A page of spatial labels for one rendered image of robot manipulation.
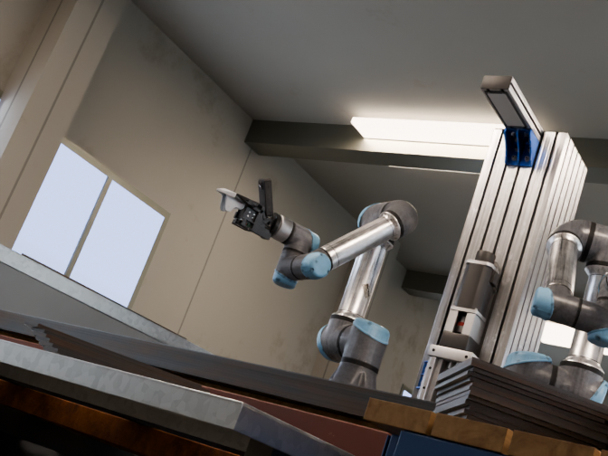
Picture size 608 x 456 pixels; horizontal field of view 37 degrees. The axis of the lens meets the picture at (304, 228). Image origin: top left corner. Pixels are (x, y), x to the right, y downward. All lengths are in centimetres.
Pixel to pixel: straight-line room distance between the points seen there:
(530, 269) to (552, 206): 23
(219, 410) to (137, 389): 14
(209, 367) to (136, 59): 454
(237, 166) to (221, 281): 84
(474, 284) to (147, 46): 369
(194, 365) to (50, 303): 112
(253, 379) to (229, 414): 45
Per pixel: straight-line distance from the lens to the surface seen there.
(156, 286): 620
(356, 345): 271
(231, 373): 146
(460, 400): 91
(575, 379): 252
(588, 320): 230
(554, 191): 293
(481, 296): 274
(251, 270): 693
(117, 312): 272
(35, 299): 257
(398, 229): 280
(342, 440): 128
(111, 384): 113
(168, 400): 105
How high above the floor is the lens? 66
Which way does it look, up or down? 17 degrees up
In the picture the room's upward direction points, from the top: 20 degrees clockwise
